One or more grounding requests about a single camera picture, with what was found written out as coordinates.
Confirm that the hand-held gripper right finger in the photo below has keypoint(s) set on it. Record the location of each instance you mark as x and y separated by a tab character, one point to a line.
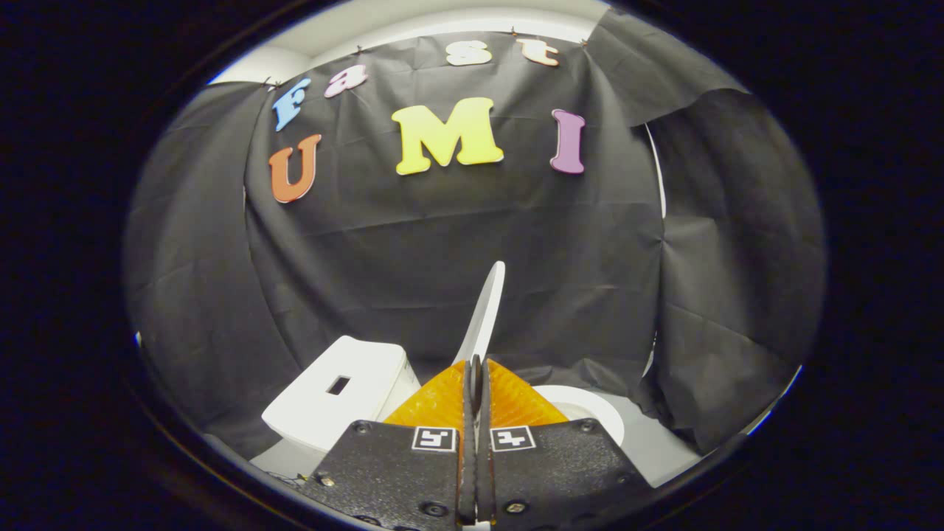
553	472

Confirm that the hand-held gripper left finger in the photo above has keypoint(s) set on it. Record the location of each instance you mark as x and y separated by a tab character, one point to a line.
398	472

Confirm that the white toilet seat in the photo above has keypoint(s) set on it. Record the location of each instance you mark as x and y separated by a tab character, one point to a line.
594	405

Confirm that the black backdrop cloth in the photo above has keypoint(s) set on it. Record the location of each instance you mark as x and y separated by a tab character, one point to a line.
442	243

